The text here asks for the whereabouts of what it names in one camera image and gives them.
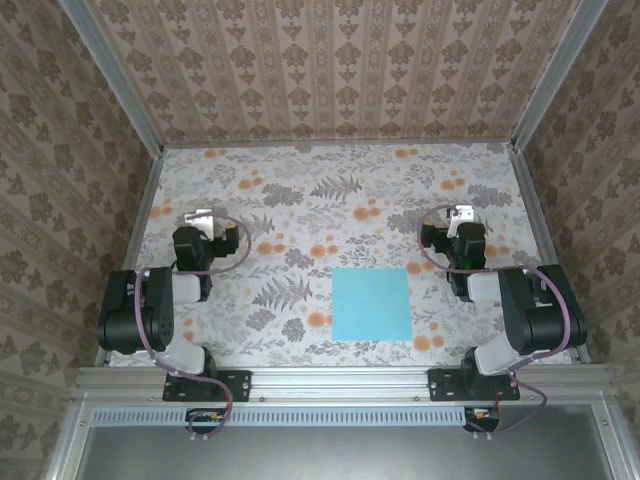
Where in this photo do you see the floral printed table cover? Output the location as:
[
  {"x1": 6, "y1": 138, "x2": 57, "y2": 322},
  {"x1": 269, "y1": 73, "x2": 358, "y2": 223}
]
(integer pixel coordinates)
[{"x1": 106, "y1": 142, "x2": 575, "y2": 369}]

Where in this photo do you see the small black connector board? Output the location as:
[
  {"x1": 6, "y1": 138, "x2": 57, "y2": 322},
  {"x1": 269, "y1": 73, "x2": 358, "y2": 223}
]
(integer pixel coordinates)
[
  {"x1": 184, "y1": 407, "x2": 227, "y2": 434},
  {"x1": 463, "y1": 405, "x2": 501, "y2": 433}
]

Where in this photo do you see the aluminium side rail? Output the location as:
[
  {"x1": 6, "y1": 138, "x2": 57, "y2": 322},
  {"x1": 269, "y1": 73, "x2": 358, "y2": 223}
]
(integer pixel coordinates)
[
  {"x1": 508, "y1": 143, "x2": 592, "y2": 365},
  {"x1": 93, "y1": 148, "x2": 166, "y2": 367}
]

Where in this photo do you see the light blue cloth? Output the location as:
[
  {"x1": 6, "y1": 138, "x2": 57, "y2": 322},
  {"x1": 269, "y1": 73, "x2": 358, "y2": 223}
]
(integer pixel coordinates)
[{"x1": 330, "y1": 267, "x2": 415, "y2": 342}]

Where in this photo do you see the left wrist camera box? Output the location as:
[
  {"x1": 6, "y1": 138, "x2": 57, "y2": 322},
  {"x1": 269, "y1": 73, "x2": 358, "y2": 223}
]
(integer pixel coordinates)
[{"x1": 183, "y1": 208, "x2": 216, "y2": 239}]

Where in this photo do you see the grey metal panel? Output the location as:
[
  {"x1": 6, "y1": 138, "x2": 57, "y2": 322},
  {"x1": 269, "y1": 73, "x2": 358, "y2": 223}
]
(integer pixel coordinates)
[{"x1": 44, "y1": 403, "x2": 640, "y2": 480}]

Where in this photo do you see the aluminium mounting rail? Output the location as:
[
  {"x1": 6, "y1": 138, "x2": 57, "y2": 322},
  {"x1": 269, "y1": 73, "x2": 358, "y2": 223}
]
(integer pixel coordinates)
[{"x1": 74, "y1": 364, "x2": 615, "y2": 404}]

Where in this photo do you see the aluminium frame post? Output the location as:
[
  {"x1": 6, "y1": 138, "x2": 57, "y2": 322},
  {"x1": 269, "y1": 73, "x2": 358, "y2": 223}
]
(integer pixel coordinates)
[
  {"x1": 509, "y1": 0, "x2": 612, "y2": 151},
  {"x1": 62, "y1": 0, "x2": 166, "y2": 157}
]

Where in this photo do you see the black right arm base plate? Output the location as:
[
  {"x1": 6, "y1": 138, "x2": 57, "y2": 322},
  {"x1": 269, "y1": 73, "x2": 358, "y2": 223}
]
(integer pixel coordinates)
[{"x1": 428, "y1": 367, "x2": 521, "y2": 403}]

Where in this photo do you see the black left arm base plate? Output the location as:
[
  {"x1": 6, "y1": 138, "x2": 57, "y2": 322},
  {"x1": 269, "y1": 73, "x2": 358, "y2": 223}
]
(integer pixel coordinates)
[{"x1": 162, "y1": 368, "x2": 253, "y2": 403}]

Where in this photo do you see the grey slotted cable duct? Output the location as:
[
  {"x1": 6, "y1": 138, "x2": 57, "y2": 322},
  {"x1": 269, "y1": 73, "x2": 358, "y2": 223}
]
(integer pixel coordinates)
[{"x1": 92, "y1": 405, "x2": 469, "y2": 428}]

